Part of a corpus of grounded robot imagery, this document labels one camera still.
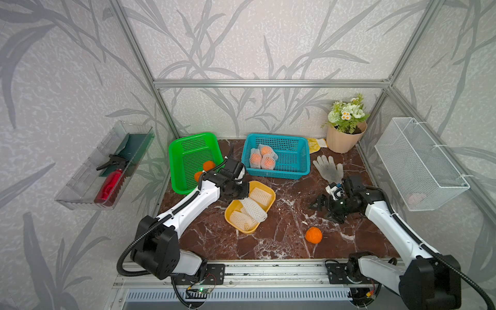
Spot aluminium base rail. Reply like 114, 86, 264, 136
104, 259, 388, 310

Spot netted orange large left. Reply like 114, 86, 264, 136
249, 148, 262, 169

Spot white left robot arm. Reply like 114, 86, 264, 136
116, 157, 249, 282

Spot dark green trowel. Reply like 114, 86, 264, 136
99, 133, 154, 178

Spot white foam net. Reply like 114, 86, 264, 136
229, 211, 259, 232
240, 198, 267, 223
249, 187, 272, 207

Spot yellow dotted work glove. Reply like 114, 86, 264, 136
306, 138, 328, 154

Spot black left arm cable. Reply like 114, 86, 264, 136
115, 158, 229, 309

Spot teal plastic basket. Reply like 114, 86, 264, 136
242, 133, 311, 180

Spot beige ribbed flower pot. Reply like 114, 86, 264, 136
325, 122, 368, 154

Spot green plastic basket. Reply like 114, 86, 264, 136
169, 133, 223, 195

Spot white wire mesh basket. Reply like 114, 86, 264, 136
375, 118, 470, 212

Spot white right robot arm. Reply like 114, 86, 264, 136
310, 176, 462, 309

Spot clear plastic wall shelf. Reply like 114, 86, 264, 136
55, 121, 155, 211

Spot grey knit work glove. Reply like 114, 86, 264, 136
313, 155, 344, 184

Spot white green artificial flowers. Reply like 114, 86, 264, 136
321, 93, 370, 134

